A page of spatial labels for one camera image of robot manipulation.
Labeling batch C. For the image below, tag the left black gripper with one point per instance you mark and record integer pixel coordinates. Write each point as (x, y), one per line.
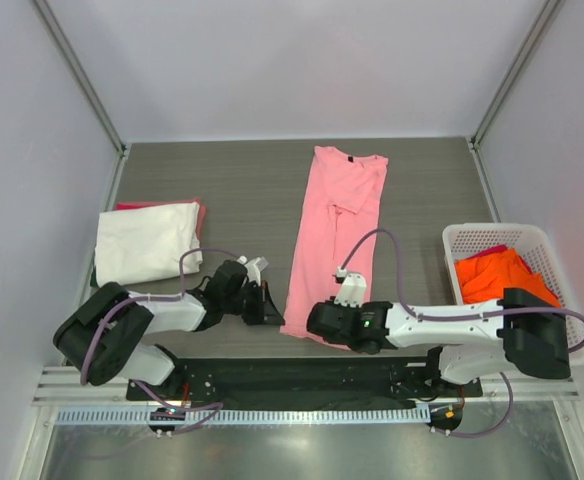
(265, 310)

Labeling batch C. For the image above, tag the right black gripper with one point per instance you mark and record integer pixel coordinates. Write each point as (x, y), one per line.
(331, 302)

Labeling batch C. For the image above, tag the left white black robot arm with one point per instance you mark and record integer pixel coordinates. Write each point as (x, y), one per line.
(103, 339)

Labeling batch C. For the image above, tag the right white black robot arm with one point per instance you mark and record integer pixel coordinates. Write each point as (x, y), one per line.
(516, 332)

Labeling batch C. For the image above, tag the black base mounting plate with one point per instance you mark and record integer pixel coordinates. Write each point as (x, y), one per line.
(311, 383)

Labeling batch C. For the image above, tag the folded dusty pink t shirt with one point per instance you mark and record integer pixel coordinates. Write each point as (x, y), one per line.
(202, 211)

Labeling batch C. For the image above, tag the orange t shirt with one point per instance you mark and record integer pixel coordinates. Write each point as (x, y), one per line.
(487, 278)

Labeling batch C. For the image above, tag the white perforated plastic basket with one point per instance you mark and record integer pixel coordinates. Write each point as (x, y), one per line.
(461, 241)

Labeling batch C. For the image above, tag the magenta t shirt in basket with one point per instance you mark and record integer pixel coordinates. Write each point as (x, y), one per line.
(492, 250)

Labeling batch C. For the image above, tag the folded white t shirt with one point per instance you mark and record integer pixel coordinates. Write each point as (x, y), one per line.
(147, 244)

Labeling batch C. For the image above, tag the folded dark green t shirt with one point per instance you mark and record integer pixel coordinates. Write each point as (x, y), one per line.
(93, 279)

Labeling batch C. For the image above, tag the folded red t shirt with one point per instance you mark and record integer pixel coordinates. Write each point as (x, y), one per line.
(138, 205)

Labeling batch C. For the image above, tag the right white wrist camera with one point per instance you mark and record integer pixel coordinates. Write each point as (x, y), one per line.
(352, 288)

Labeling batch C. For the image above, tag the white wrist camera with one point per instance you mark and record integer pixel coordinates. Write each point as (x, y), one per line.
(352, 288)
(254, 268)

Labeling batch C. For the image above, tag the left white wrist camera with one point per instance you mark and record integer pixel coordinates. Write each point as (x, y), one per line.
(254, 268)

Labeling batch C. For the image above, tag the white slotted cable duct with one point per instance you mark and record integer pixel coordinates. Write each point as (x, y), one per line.
(153, 417)

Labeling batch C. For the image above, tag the left aluminium frame post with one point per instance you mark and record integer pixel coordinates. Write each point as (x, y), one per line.
(62, 43)

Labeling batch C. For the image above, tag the aluminium frame post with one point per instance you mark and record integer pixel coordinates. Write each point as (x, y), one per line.
(530, 44)
(62, 43)

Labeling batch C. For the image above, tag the right aluminium frame post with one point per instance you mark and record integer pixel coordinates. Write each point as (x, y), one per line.
(530, 44)

